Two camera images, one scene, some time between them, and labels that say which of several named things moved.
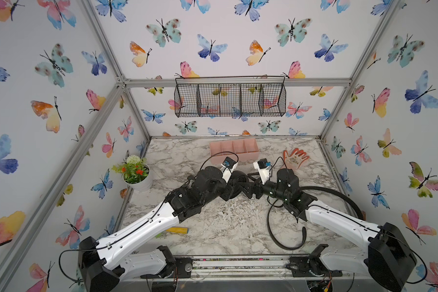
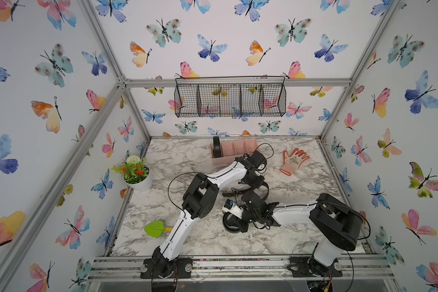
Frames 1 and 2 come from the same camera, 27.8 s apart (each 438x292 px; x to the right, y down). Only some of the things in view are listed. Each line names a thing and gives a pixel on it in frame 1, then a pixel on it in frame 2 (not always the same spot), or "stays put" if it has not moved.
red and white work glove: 295,160 stays put
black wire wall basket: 259,96 stays put
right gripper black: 260,186 -> 232,219
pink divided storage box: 243,150 stays put
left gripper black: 227,191 -> 260,179
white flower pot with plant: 136,173 stays put
